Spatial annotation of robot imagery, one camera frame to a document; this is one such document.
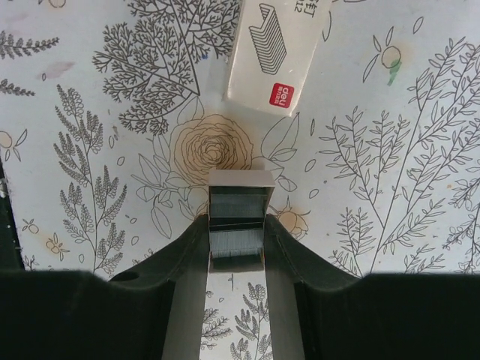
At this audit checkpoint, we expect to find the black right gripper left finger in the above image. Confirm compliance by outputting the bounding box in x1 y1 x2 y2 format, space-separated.
1 217 209 359

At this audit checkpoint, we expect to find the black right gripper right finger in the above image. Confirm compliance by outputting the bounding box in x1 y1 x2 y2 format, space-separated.
264 215 479 359

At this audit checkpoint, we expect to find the small staple box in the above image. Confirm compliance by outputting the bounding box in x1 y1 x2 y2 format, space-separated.
224 0 332 116

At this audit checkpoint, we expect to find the floral patterned table mat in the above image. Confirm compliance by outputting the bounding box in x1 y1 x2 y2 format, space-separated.
1 1 479 359

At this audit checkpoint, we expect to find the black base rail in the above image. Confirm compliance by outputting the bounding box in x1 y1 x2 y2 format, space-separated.
0 164 23 270

